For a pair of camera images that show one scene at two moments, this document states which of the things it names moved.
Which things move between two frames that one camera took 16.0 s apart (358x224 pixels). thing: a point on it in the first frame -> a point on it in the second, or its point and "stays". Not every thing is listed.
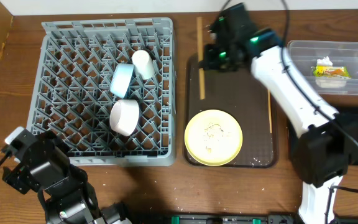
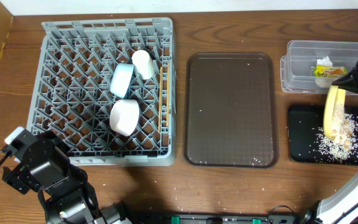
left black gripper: [14, 179] stays
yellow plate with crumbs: [213, 137] -> [333, 112]
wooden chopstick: [201, 56] -> [160, 98]
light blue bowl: [121, 79] stays
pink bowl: [123, 116] stays
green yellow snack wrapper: [331, 71] stays
